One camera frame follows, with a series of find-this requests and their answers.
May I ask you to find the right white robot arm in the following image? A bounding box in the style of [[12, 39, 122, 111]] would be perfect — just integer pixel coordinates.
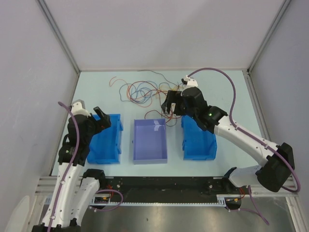
[[161, 87, 294, 194]]

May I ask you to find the purple cable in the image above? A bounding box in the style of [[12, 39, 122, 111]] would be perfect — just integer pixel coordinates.
[[188, 68, 302, 225], [45, 101, 124, 232]]

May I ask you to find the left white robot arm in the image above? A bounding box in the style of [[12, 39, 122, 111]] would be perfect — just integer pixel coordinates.
[[32, 102, 111, 232]]

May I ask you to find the slotted cable duct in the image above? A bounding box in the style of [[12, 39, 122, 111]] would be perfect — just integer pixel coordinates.
[[89, 196, 226, 207]]

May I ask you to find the blue wire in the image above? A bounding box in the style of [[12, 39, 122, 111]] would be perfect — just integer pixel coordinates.
[[119, 81, 165, 108]]

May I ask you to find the blue bin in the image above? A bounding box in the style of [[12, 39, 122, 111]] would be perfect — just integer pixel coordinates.
[[87, 114, 124, 164], [181, 116, 217, 161]]

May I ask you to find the grey wire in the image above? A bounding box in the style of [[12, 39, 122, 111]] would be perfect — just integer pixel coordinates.
[[137, 70, 181, 87]]

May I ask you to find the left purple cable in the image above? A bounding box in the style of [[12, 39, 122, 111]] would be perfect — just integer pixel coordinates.
[[45, 101, 124, 232]]

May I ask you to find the middle purple tray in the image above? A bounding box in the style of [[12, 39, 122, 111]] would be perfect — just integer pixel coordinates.
[[133, 118, 168, 165]]

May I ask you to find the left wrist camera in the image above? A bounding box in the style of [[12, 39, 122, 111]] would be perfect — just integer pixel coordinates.
[[70, 100, 90, 116]]

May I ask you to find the dark red wire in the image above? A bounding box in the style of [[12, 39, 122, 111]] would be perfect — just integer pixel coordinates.
[[127, 82, 182, 128]]

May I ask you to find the right blue bin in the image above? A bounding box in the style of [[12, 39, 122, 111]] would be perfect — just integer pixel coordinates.
[[181, 116, 217, 161]]

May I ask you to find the orange red wire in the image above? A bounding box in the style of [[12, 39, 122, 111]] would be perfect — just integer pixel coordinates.
[[109, 76, 128, 87]]

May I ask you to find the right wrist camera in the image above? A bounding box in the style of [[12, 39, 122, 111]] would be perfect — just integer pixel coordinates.
[[181, 75, 198, 89]]

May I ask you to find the yellow orange wire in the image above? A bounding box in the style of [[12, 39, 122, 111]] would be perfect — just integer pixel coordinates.
[[154, 82, 182, 102]]

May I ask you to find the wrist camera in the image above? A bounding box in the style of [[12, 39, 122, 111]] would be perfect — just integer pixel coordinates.
[[181, 75, 198, 89], [70, 100, 90, 116]]

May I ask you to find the left blue bin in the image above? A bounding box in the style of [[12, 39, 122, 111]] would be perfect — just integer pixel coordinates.
[[87, 114, 124, 164]]

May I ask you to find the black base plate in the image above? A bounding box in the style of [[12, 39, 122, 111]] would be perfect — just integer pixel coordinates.
[[99, 177, 249, 204]]

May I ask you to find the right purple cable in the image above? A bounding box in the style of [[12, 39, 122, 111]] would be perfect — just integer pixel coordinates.
[[188, 68, 302, 225]]

